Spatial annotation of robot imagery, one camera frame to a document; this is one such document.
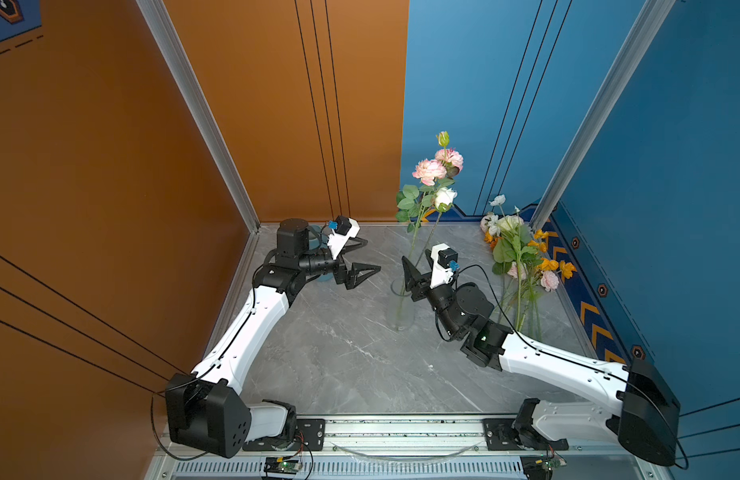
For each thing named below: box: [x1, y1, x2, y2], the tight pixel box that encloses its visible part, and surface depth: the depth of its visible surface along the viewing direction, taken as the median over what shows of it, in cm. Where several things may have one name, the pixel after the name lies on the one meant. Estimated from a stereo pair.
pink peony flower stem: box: [535, 270, 560, 340], surface depth 100 cm
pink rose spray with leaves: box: [395, 131, 465, 327], surface depth 71 cm
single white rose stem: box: [415, 187, 457, 266], surface depth 71 cm
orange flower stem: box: [484, 229, 577, 283], surface depth 105 cm
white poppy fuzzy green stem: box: [490, 194, 521, 329], surface depth 104 cm
